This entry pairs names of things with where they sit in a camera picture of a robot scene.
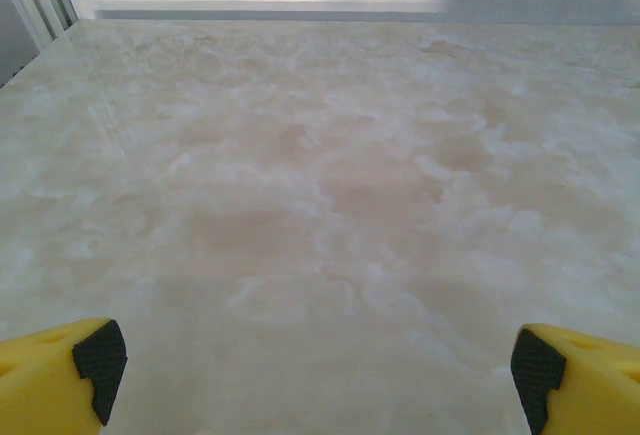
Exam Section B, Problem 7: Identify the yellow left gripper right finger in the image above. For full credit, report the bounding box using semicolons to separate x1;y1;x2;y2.
510;323;640;435

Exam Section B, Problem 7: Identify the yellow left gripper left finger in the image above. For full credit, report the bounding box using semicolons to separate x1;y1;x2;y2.
0;317;128;435

